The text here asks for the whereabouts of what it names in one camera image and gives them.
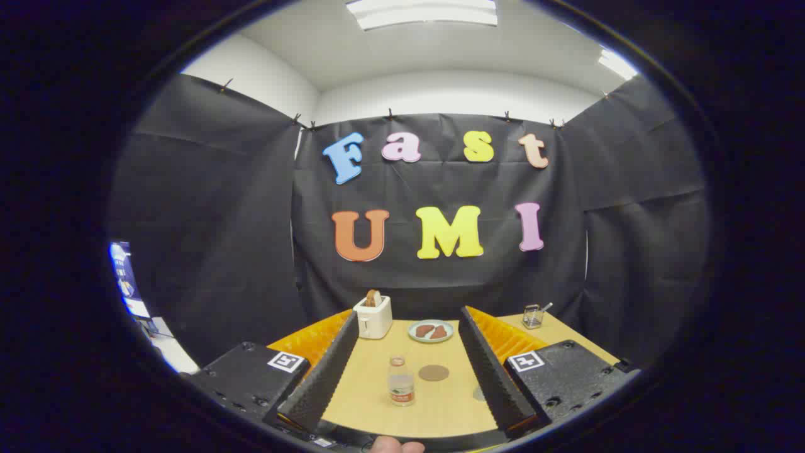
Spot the large ceiling light panel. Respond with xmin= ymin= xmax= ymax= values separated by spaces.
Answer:
xmin=345 ymin=0 xmax=499 ymax=31

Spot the clear juice bottle red label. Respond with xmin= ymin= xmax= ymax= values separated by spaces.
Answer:
xmin=388 ymin=356 xmax=416 ymax=406

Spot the small ceiling light panel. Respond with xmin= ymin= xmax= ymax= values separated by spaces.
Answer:
xmin=597 ymin=49 xmax=639 ymax=81

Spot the white toaster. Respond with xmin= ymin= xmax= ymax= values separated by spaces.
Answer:
xmin=353 ymin=294 xmax=394 ymax=340

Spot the pale green plate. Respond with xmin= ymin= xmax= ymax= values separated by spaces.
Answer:
xmin=408 ymin=320 xmax=455 ymax=344

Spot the white side desk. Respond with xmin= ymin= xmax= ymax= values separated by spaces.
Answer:
xmin=148 ymin=316 xmax=201 ymax=373

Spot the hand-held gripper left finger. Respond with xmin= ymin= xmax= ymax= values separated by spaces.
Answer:
xmin=182 ymin=308 xmax=360 ymax=435

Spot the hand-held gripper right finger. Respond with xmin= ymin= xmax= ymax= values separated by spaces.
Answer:
xmin=458 ymin=305 xmax=641 ymax=440

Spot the wooden table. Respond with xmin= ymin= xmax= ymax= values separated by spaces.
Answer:
xmin=321 ymin=313 xmax=620 ymax=439

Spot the computer monitor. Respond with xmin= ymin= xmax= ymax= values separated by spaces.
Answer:
xmin=110 ymin=241 xmax=152 ymax=320

